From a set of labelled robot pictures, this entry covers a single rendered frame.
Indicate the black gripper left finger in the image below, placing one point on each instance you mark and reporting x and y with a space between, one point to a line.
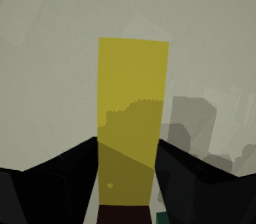
55 192

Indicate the small green cube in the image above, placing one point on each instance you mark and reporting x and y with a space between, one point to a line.
161 218

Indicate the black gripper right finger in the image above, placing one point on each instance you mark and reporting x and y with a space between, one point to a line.
195 192

